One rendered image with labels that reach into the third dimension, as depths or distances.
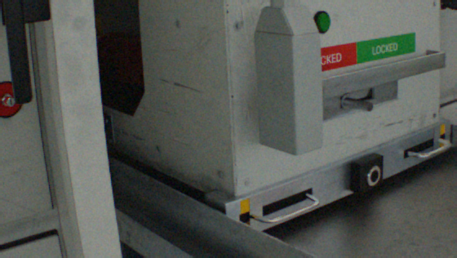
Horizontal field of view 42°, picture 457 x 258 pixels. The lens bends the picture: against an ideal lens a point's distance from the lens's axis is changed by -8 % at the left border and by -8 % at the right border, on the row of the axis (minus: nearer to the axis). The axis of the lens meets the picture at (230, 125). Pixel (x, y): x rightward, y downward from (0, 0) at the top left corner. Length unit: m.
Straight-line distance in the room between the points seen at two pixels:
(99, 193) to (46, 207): 0.62
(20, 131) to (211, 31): 0.38
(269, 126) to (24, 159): 0.44
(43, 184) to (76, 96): 0.64
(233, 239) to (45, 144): 0.40
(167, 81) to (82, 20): 0.51
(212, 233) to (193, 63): 0.23
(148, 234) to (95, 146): 0.52
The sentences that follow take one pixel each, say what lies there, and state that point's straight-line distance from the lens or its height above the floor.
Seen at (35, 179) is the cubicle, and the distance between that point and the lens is 1.06.
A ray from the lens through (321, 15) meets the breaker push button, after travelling 0.90.
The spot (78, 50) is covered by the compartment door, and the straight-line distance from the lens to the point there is 0.43.
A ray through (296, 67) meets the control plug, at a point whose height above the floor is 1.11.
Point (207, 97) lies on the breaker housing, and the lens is 0.85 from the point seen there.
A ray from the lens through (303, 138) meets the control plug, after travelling 0.75.
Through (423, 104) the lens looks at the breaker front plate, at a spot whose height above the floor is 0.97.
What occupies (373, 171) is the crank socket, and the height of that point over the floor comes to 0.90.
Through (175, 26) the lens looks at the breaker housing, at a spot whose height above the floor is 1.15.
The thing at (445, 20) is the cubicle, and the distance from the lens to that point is 1.77.
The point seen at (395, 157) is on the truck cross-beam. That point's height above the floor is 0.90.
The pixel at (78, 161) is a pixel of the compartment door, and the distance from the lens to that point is 0.45.
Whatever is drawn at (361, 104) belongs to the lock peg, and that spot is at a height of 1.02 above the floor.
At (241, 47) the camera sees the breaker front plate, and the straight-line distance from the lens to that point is 0.81.
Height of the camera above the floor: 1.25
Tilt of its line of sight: 16 degrees down
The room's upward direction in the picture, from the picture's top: 3 degrees counter-clockwise
